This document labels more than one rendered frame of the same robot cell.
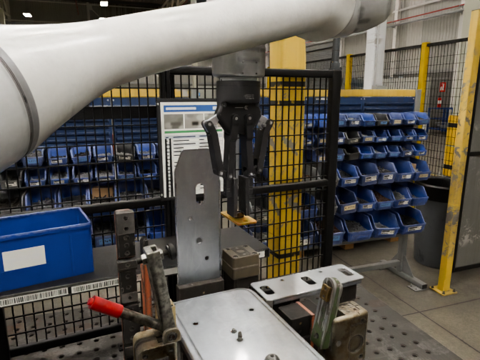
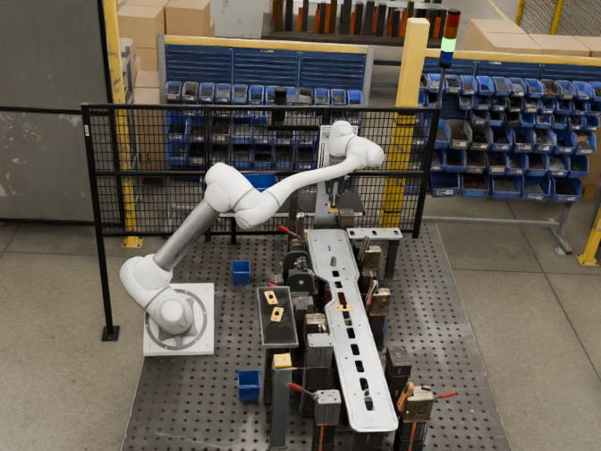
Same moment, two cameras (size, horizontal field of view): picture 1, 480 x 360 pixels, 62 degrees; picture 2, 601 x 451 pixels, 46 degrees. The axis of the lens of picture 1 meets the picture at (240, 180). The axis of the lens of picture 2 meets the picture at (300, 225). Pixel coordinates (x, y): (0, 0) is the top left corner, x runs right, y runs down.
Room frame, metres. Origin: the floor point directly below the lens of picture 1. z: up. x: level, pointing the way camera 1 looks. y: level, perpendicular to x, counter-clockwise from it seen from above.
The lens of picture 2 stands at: (-2.19, -0.69, 3.00)
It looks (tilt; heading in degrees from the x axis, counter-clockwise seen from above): 32 degrees down; 17
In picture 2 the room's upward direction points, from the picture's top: 4 degrees clockwise
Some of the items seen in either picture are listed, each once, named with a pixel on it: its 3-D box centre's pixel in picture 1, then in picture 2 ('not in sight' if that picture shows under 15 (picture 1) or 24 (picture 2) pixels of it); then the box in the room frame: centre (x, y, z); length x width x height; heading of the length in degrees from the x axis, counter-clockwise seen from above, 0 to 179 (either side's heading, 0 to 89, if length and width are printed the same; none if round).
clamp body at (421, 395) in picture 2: not in sight; (411, 424); (-0.18, -0.61, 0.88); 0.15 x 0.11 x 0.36; 115
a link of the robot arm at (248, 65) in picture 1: (238, 63); (338, 158); (0.70, 0.00, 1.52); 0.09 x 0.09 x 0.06
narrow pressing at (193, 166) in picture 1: (198, 217); (326, 195); (0.94, 0.10, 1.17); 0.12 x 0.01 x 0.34; 115
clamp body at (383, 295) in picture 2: not in sight; (376, 319); (0.40, -0.33, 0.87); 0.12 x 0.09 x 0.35; 115
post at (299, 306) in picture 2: not in sight; (298, 340); (0.10, -0.04, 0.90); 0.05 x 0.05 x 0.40; 25
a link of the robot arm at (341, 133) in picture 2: not in sight; (342, 138); (0.70, -0.01, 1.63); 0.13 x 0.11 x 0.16; 66
